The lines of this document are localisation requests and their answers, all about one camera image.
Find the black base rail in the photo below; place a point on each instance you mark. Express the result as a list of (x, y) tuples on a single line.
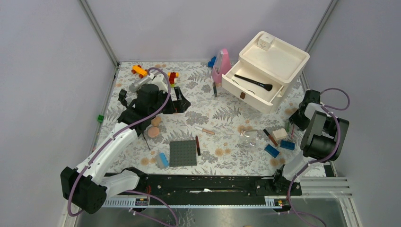
[(214, 190)]

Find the blue toy brick back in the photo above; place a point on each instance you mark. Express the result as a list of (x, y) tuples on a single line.
[(212, 61)]

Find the round peach makeup sponge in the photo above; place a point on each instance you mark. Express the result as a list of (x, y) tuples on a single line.
[(153, 132)]

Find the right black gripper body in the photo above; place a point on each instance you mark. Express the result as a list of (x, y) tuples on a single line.
[(300, 121)]

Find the small peach makeup sponge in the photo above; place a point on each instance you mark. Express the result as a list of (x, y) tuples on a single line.
[(156, 121)]

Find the white cosmetic box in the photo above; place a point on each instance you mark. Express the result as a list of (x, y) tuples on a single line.
[(265, 41)]

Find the cream lego brick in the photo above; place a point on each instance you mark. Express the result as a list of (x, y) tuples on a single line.
[(279, 134)]

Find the black makeup brush large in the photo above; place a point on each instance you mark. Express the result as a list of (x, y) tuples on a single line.
[(267, 87)]

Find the green clip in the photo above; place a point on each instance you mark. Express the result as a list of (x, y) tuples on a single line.
[(100, 118)]

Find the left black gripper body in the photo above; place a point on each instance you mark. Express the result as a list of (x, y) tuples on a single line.
[(161, 96)]

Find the orange toy car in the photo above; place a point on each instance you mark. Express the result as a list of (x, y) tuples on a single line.
[(138, 70)]

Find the blue lego brick left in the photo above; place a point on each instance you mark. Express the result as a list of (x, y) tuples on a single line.
[(271, 150)]

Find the black mini tripod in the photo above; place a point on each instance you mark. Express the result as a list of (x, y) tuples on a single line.
[(129, 106)]

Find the blue grey lego brick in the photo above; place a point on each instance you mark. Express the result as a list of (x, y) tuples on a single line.
[(162, 161)]

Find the cream three-drawer organizer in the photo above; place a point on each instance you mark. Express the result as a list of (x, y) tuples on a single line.
[(280, 66)]

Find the dark red lipstick tube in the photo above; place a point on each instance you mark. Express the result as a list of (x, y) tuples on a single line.
[(198, 146)]

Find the pink thin pencil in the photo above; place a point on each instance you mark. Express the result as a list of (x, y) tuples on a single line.
[(292, 132)]

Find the brown red makeup pencil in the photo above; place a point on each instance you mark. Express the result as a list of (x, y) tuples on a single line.
[(270, 137)]

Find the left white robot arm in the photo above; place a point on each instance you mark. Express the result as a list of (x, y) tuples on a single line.
[(87, 185)]

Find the clear plastic bag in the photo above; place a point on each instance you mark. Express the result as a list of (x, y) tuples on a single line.
[(249, 138)]

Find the red yellow toy figure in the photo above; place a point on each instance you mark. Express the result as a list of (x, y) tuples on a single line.
[(173, 78)]

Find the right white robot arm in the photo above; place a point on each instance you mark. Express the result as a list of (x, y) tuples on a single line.
[(323, 139)]

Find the grey lego baseplate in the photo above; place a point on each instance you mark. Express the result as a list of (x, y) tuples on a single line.
[(183, 153)]

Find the blue lego brick right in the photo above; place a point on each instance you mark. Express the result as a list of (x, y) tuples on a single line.
[(287, 145)]

